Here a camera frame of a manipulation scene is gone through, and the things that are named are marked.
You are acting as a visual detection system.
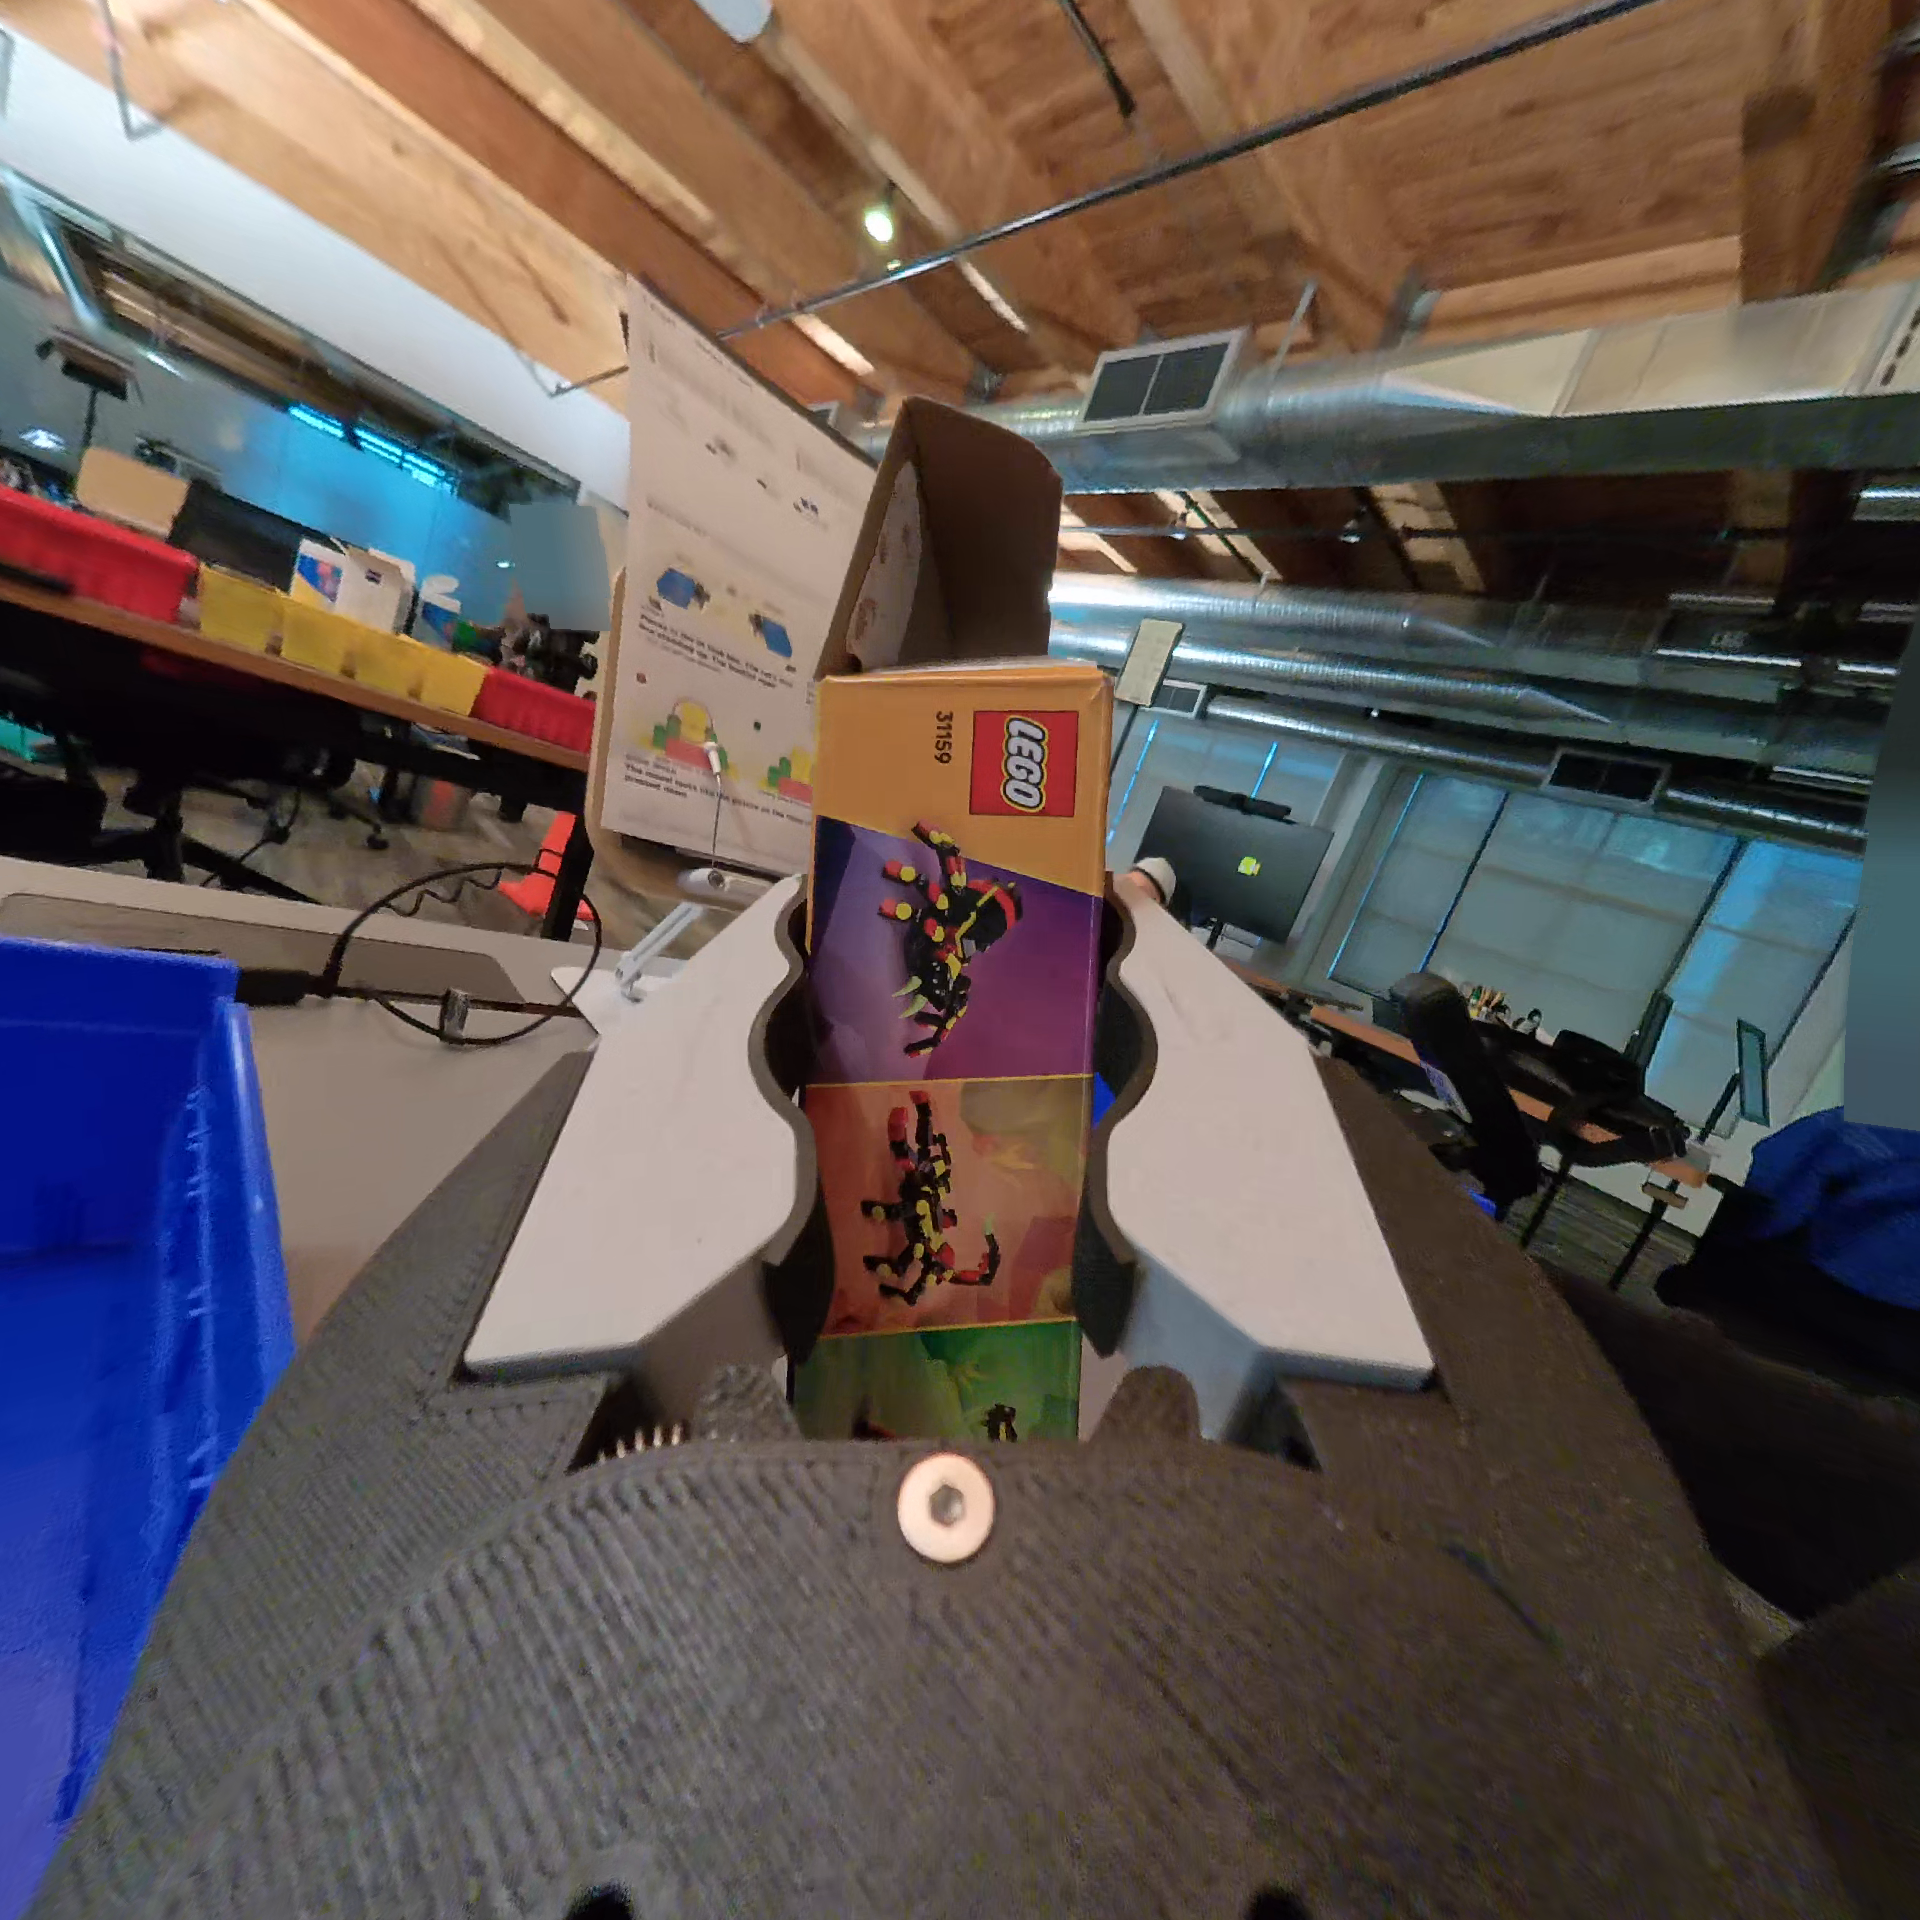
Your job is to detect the wooden office desk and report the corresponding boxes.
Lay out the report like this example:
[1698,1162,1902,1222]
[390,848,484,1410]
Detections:
[1232,962,1717,1295]

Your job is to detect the small red bin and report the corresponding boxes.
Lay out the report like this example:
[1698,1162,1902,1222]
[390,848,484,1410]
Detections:
[475,667,597,750]

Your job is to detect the brown cardboard box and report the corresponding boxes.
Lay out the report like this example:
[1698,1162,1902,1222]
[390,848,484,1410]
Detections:
[75,446,192,537]

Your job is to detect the white desk lamp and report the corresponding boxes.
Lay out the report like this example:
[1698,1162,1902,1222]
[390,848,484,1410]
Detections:
[552,863,750,1042]

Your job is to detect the blue plastic bin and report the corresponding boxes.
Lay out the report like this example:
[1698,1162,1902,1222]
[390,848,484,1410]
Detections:
[0,939,298,1879]

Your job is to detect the ceiling air vent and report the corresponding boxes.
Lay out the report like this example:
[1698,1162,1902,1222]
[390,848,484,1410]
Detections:
[1077,331,1250,430]

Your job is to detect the white instruction poster board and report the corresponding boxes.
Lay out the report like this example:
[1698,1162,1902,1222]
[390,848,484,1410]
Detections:
[586,274,880,893]

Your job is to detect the white box with blue print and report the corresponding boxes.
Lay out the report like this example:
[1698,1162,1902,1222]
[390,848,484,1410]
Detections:
[290,537,419,635]

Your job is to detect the black office chair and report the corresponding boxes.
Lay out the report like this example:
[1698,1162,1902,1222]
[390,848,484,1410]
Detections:
[1387,974,1549,1217]
[128,705,390,893]

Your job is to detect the colourful lego box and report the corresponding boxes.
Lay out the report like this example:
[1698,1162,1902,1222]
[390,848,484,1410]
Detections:
[792,394,1120,1448]

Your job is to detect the black cable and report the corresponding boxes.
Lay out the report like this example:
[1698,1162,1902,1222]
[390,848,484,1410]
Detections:
[239,863,604,1052]

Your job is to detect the large red bin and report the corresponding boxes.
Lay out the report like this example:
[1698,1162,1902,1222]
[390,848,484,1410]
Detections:
[0,485,200,621]

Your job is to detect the blue cloth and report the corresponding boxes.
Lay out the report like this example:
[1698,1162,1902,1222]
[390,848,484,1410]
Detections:
[1746,1106,1920,1310]

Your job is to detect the round metal air duct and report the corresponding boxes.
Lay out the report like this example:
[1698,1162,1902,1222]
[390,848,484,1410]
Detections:
[1198,694,1561,790]
[1047,576,1895,710]

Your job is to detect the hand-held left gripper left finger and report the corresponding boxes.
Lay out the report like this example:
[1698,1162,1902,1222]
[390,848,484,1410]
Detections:
[461,874,830,1386]

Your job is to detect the black ceiling conduit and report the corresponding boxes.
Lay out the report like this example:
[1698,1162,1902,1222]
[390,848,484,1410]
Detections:
[717,0,1659,342]

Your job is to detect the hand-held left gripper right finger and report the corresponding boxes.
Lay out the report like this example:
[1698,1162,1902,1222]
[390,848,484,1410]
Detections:
[1071,898,1441,1448]

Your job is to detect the orange cone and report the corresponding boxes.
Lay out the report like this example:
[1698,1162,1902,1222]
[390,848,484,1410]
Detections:
[498,809,597,925]

